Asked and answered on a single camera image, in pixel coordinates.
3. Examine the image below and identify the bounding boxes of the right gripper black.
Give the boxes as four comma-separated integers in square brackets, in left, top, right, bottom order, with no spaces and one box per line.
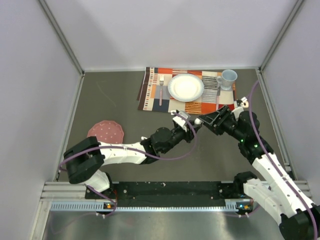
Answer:
[198,105,245,142]

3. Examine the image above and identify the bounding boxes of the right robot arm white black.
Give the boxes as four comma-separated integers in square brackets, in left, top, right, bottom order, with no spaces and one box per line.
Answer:
[195,105,320,240]

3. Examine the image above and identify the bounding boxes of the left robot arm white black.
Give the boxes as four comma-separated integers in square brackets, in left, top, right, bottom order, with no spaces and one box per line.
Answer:
[60,121,200,199]

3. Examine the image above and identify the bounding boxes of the patterned orange placemat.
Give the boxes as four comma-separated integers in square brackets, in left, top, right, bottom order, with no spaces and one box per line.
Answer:
[138,67,237,115]

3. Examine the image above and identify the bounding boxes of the white round plate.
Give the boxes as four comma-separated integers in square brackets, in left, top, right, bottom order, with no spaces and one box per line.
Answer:
[167,73,205,102]

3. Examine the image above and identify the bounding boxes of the light blue mug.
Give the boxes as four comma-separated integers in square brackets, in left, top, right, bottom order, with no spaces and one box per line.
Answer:
[216,69,238,91]

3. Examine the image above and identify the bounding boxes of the pink polka dot plate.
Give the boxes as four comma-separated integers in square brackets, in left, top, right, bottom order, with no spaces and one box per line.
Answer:
[87,120,124,144]

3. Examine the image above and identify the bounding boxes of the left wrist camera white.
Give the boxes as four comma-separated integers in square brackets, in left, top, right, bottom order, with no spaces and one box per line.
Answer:
[170,110,191,132]

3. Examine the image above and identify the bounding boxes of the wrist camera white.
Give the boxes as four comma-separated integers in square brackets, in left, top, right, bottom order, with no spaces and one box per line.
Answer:
[232,97,248,120]
[170,110,191,132]

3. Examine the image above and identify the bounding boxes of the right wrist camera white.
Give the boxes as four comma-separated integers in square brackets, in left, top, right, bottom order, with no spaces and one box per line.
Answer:
[232,97,248,120]

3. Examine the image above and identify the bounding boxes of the pink handled knife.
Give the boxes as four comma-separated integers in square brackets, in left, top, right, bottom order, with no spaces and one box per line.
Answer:
[215,84,221,111]

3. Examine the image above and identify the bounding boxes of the beige square ring object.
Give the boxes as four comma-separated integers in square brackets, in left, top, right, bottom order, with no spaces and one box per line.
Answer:
[242,101,250,109]

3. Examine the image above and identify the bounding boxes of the pink handled fork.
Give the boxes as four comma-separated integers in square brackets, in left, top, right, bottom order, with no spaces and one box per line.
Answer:
[159,75,165,106]

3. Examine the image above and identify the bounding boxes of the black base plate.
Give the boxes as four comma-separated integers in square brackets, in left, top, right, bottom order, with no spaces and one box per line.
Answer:
[84,181,263,208]

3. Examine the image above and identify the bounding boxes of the grey cable duct rail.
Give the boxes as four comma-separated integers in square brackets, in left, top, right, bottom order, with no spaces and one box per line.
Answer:
[50,201,254,213]

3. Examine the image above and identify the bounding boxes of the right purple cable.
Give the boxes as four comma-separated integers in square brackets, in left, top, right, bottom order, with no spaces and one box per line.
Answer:
[237,80,316,240]

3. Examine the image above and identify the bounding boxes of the purple cable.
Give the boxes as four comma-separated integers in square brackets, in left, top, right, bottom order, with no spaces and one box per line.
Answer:
[57,112,199,218]
[237,80,316,240]

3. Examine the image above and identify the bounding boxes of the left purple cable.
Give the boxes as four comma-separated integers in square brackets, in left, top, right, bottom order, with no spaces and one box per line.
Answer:
[57,112,199,218]

